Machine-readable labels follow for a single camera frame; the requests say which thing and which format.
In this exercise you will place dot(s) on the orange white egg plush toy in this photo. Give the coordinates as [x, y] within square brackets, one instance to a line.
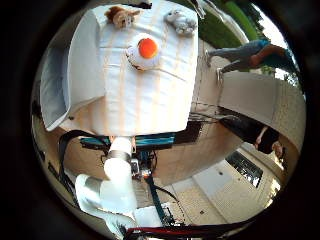
[147, 48]

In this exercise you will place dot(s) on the brown lion plush toy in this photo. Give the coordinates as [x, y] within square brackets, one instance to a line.
[121, 18]

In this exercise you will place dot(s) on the white fabric container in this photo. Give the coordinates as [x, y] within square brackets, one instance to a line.
[83, 66]

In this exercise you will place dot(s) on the white striped tablecloth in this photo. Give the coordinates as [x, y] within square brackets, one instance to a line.
[150, 100]

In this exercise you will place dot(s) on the person in black clothes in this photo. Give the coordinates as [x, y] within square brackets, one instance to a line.
[253, 131]

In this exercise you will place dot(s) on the grey plush animal toy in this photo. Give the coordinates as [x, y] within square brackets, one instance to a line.
[183, 23]

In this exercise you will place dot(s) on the person in blue shirt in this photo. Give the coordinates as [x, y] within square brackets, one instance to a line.
[246, 53]

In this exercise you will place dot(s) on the grey tripod legs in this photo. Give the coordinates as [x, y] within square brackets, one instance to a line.
[199, 8]

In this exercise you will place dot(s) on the teal metal rail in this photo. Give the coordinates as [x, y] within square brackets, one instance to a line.
[153, 140]

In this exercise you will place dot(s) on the metal table leg frame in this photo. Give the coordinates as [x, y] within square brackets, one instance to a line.
[213, 116]

